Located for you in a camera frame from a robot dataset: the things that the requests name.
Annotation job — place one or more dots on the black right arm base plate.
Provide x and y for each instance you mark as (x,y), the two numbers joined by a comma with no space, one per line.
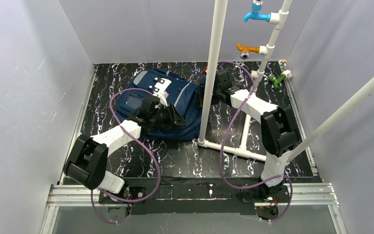
(278,193)

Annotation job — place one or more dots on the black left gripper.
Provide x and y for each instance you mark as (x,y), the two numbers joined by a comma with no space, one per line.
(173,115)

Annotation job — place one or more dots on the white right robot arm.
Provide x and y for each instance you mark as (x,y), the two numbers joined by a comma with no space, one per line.
(279,129)

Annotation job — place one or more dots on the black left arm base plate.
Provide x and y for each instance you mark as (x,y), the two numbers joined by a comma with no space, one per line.
(130,192)

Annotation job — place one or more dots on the aluminium rail frame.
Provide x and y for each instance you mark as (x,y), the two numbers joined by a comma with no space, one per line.
(73,209)

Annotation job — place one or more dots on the blue pipe valve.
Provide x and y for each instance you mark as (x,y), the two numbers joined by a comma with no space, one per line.
(255,14)

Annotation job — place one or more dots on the orange pipe valve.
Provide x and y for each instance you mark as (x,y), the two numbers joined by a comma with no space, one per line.
(246,50)

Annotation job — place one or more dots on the white PVC pipe frame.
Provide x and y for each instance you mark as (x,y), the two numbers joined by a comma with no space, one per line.
(220,8)

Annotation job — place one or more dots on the navy blue student backpack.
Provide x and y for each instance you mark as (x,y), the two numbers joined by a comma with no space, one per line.
(182,94)

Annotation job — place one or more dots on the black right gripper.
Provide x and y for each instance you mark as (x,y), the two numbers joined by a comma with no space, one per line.
(204,89)

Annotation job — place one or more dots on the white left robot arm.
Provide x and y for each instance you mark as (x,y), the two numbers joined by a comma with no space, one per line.
(87,161)

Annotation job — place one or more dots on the green pipe valve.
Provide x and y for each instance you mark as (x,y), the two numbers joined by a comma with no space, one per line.
(276,81)

